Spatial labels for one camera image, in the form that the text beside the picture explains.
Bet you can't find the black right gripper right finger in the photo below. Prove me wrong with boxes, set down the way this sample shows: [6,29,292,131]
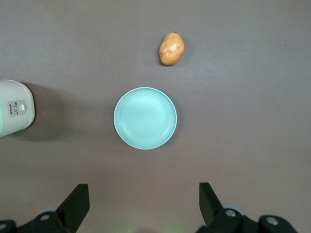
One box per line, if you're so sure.
[199,182,246,233]

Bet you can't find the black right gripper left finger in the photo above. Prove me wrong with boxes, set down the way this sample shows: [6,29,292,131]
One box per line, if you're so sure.
[31,183,90,233]

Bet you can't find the white rice cooker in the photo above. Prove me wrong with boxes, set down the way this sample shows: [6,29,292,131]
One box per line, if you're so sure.
[0,79,35,138]

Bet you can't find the light green round plate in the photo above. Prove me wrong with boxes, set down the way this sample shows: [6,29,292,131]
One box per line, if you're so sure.
[113,87,178,150]

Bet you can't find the brown potato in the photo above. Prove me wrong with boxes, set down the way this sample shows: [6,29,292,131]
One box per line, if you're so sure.
[159,32,185,66]

